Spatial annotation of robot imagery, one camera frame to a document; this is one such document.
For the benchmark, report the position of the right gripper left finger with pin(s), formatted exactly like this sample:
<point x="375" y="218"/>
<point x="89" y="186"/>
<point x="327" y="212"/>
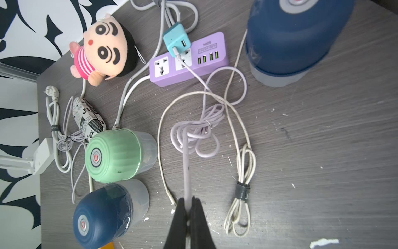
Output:
<point x="176" y="238"/>

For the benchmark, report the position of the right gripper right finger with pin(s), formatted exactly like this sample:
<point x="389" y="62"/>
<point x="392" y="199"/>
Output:
<point x="200" y="236"/>

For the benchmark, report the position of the teal USB charger adapter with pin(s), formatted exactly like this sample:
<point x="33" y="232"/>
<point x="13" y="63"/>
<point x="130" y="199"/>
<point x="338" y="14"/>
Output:
<point x="176" y="37"/>

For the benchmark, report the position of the orange power strip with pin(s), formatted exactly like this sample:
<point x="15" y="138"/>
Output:
<point x="108" y="246"/>

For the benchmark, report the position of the white desk lamp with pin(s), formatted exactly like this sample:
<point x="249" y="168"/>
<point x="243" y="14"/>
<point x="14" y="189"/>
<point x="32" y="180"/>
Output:
<point x="41" y="160"/>

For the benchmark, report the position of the purple power strip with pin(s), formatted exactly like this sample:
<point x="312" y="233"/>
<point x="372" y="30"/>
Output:
<point x="204" y="56"/>

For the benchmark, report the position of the plush doll pink shirt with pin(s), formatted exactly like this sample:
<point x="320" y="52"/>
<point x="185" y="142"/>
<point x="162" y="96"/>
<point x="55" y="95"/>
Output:
<point x="108" y="51"/>

